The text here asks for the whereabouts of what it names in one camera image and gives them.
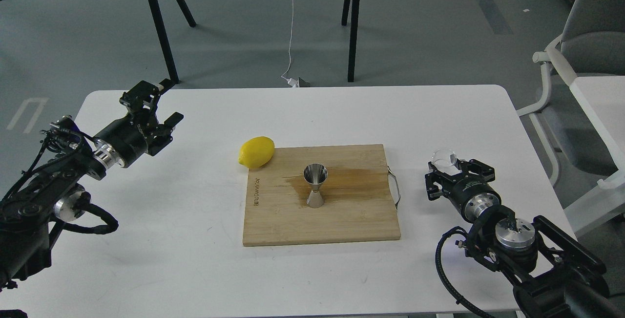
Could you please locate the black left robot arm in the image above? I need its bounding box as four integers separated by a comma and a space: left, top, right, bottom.
0, 79, 183, 289

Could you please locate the steel double jigger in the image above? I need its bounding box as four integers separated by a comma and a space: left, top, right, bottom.
303, 164, 328, 209

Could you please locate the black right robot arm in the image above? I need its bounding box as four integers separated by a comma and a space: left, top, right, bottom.
424, 159, 624, 318

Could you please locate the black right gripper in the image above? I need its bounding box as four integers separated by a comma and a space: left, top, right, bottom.
424, 159, 501, 224

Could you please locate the bamboo cutting board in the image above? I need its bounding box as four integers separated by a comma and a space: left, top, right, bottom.
242, 144, 400, 247

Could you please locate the white cable with plug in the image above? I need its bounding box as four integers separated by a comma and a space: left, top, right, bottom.
280, 0, 310, 88

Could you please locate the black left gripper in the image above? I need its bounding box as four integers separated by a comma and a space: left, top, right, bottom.
94, 79, 185, 169

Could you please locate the grey office chair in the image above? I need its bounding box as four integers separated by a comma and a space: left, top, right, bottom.
517, 0, 625, 176

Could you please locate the small clear glass cup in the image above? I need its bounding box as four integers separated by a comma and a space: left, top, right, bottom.
431, 148, 457, 170

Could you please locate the yellow lemon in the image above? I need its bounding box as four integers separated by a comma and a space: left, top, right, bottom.
238, 136, 275, 169

